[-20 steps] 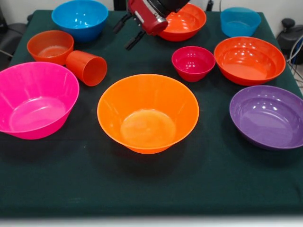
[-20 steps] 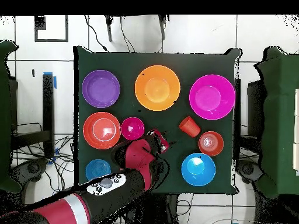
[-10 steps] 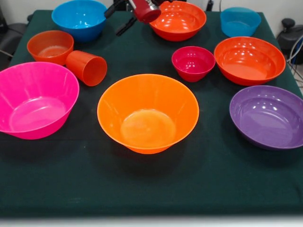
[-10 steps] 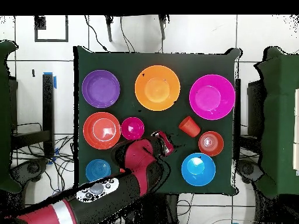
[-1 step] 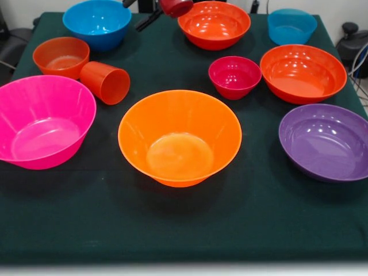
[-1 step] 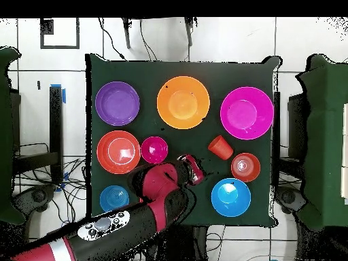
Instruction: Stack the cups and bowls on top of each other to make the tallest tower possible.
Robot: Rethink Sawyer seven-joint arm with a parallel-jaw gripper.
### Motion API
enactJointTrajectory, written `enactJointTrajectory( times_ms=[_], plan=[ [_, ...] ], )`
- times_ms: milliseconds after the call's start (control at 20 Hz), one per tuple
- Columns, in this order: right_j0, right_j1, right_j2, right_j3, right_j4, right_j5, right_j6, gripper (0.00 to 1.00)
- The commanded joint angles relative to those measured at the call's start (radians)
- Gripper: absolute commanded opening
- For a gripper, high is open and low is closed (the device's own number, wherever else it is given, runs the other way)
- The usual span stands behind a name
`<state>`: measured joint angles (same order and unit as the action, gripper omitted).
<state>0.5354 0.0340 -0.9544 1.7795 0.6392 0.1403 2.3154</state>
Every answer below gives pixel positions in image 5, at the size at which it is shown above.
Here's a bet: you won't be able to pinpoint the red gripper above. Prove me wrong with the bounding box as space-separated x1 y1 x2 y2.
121 0 194 32

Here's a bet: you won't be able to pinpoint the large blue bowl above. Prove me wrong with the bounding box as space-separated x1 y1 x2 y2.
62 0 132 52

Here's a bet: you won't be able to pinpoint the wide red-orange bowl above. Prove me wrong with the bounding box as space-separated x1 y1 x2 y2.
259 44 348 105
177 1 252 52

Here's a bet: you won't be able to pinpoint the orange cup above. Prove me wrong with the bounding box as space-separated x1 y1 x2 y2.
79 60 131 105

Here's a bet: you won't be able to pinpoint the small orange bowl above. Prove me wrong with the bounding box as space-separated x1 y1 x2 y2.
32 36 91 81

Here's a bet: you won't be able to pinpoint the large yellow-orange bowl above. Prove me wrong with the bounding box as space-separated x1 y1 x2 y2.
117 89 243 189

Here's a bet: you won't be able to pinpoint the large pink bowl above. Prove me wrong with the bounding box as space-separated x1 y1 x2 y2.
0 75 97 171

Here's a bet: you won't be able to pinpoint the small magenta bowl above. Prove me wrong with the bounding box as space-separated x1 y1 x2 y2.
208 56 263 101

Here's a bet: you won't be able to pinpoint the grey office chair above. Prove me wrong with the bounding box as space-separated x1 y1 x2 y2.
0 7 41 78

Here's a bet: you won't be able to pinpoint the small light blue bowl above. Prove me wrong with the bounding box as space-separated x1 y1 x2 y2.
267 8 318 46

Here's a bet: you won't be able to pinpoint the dark green tablecloth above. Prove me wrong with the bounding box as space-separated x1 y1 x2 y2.
0 11 368 264

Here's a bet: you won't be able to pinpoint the black office chair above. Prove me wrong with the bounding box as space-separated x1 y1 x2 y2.
335 22 368 61

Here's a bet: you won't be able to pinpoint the wide purple bowl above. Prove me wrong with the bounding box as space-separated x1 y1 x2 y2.
278 103 368 184

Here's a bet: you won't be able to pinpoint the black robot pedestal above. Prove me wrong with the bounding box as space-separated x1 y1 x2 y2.
137 0 162 14

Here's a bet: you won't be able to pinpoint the tangled floor cables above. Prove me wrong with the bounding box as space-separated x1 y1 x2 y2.
347 43 368 107

